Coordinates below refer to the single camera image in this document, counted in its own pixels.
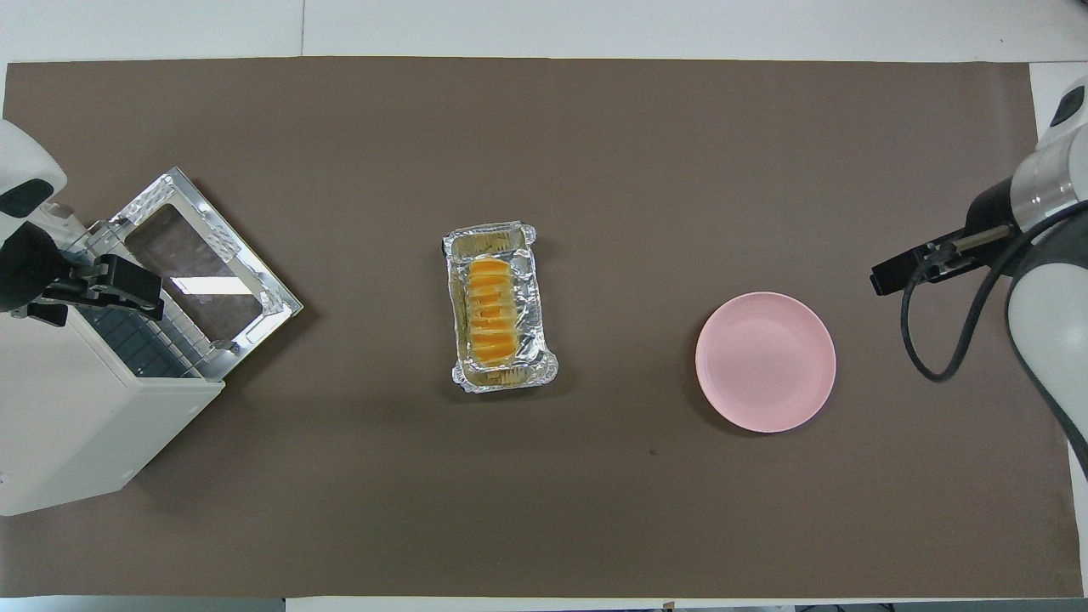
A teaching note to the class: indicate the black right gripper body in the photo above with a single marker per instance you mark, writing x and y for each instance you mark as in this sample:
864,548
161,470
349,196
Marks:
969,251

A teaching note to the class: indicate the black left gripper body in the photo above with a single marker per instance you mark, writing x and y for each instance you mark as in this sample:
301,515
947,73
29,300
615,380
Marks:
81,287

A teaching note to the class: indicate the orange striped bread loaf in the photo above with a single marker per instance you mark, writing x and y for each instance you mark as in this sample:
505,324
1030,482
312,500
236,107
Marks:
491,314

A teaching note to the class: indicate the aluminium foil tray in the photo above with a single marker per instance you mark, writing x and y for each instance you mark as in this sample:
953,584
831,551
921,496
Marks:
535,340

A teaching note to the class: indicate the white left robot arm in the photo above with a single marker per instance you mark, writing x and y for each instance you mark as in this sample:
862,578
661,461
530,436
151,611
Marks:
25,178

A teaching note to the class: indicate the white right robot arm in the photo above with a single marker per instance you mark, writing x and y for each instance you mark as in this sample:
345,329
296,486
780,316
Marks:
1045,280

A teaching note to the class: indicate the metal oven rack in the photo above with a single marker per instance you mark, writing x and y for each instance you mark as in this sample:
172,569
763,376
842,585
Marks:
149,348

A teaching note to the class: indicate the glass oven door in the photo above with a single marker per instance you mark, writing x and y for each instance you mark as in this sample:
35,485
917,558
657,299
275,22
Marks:
195,263

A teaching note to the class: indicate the cream toaster oven body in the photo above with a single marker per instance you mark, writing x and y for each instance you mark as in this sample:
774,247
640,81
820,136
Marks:
76,425

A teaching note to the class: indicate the pink round plate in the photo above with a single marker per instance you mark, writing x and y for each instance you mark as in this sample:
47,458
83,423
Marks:
765,361

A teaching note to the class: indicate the brown table mat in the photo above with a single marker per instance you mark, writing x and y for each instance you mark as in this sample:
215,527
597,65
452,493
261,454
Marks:
510,476

